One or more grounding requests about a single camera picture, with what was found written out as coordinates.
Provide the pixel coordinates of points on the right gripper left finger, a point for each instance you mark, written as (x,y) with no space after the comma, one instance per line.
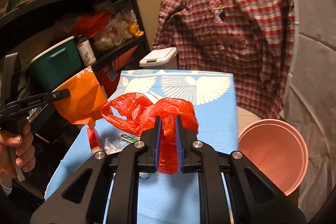
(148,161)

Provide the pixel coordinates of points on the black metal shelf rack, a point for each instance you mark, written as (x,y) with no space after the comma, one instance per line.
(21,31)

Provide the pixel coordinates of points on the white lidded trash bin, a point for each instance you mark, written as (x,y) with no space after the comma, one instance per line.
(166,58)

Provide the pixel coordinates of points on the clear plastic bags bundle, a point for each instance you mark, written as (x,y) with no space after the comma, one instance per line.
(115,32)

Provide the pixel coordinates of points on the red plastic bag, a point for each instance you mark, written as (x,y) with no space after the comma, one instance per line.
(134,113)

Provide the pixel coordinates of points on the green plastic storage box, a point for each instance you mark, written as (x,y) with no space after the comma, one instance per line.
(56,64)

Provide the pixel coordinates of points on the red plaid shirt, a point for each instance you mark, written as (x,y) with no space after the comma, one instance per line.
(252,39)

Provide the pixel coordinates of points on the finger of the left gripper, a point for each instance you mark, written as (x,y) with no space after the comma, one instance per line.
(56,96)

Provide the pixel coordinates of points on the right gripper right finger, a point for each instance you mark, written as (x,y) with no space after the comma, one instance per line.
(188,161)

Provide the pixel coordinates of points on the red packaging box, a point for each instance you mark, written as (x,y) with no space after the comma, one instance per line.
(109,76)

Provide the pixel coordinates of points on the yellow wrapped item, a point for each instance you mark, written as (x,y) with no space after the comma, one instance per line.
(134,30)

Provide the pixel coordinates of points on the green toothpaste tube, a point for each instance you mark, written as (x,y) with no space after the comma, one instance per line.
(128,137)

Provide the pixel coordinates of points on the person's left hand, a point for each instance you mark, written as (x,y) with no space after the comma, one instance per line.
(16,150)

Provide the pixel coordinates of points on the orange plastic bag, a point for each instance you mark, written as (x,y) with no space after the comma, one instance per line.
(83,106)

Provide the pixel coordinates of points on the glass jar with label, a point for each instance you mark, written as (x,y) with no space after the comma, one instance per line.
(85,50)

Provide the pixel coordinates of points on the pink plastic basin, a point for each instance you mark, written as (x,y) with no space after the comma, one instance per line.
(278,150)

